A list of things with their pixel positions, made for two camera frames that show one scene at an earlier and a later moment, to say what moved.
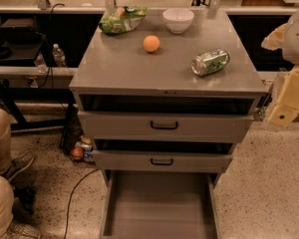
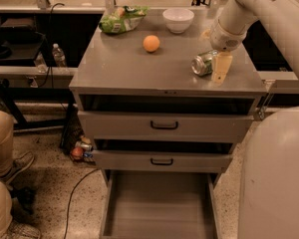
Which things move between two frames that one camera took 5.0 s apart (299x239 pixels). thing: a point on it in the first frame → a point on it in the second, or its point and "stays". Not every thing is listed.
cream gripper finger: x=275 y=39 → x=206 y=34
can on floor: x=87 y=146 stays
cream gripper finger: x=293 y=98 → x=223 y=60
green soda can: x=210 y=62 stays
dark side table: x=18 y=53 stays
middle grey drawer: x=158 y=161 stays
